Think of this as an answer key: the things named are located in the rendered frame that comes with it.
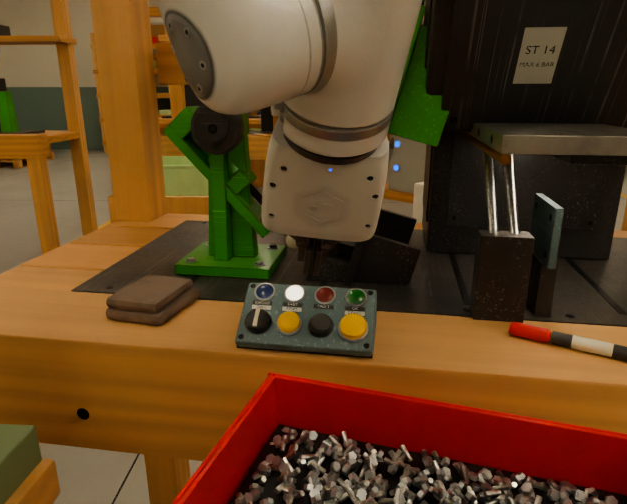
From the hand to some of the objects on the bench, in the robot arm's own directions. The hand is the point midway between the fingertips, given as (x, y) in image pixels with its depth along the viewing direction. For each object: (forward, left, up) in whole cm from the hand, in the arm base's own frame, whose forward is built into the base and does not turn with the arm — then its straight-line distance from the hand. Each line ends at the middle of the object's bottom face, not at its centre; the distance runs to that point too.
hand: (313, 252), depth 51 cm
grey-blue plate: (+20, -26, -13) cm, 35 cm away
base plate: (+35, -16, -15) cm, 41 cm away
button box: (+4, +2, -15) cm, 16 cm away
